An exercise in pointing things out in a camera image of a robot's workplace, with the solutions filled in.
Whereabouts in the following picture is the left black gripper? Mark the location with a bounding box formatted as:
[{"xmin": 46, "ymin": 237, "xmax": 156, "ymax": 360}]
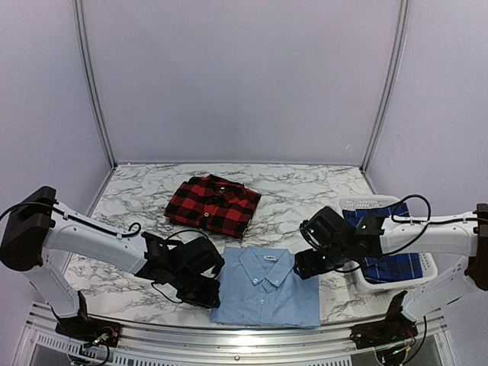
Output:
[{"xmin": 170, "ymin": 267, "xmax": 221, "ymax": 309}]

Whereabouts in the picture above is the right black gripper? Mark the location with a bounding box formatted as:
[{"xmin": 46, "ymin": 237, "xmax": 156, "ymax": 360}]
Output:
[{"xmin": 294, "ymin": 242, "xmax": 352, "ymax": 280}]

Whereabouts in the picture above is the light blue long sleeve shirt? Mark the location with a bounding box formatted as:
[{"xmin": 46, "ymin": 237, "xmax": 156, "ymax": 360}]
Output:
[{"xmin": 210, "ymin": 246, "xmax": 321, "ymax": 328}]

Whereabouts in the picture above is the red black plaid shirt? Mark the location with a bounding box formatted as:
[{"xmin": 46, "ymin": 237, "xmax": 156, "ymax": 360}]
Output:
[{"xmin": 164, "ymin": 175, "xmax": 262, "ymax": 239}]

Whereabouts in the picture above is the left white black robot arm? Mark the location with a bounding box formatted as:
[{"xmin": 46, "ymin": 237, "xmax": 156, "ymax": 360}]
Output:
[{"xmin": 1, "ymin": 186, "xmax": 224, "ymax": 339}]

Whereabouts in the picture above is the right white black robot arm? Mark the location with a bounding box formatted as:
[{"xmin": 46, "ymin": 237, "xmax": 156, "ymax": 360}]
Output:
[{"xmin": 294, "ymin": 204, "xmax": 487, "ymax": 342}]

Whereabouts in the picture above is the blue plaid shirt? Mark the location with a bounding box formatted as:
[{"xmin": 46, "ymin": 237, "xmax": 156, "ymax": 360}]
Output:
[{"xmin": 342, "ymin": 204, "xmax": 423, "ymax": 284}]

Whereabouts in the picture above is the white plastic basket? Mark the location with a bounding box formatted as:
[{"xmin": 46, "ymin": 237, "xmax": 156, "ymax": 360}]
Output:
[{"xmin": 335, "ymin": 194, "xmax": 438, "ymax": 294}]

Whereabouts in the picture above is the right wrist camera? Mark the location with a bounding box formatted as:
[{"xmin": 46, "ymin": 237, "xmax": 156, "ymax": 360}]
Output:
[{"xmin": 299, "ymin": 220, "xmax": 319, "ymax": 249}]

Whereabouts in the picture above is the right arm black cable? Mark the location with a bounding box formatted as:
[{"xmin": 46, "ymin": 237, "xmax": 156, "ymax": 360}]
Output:
[{"xmin": 380, "ymin": 194, "xmax": 481, "ymax": 256}]

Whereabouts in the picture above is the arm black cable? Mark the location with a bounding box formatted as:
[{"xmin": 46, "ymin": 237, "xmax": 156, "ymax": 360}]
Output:
[
  {"xmin": 0, "ymin": 201, "xmax": 143, "ymax": 241},
  {"xmin": 380, "ymin": 194, "xmax": 481, "ymax": 256}
]

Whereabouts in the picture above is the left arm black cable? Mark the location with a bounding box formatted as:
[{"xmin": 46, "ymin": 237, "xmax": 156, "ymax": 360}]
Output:
[{"xmin": 0, "ymin": 201, "xmax": 143, "ymax": 241}]

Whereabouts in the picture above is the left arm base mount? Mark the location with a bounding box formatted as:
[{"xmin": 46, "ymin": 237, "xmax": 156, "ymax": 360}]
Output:
[{"xmin": 55, "ymin": 319, "xmax": 121, "ymax": 348}]

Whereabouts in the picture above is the aluminium front frame rail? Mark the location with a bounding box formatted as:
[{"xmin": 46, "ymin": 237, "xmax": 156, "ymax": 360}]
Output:
[{"xmin": 14, "ymin": 300, "xmax": 458, "ymax": 366}]

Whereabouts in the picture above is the right aluminium corner post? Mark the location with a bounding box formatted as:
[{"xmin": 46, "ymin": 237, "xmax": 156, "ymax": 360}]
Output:
[{"xmin": 360, "ymin": 0, "xmax": 411, "ymax": 175}]

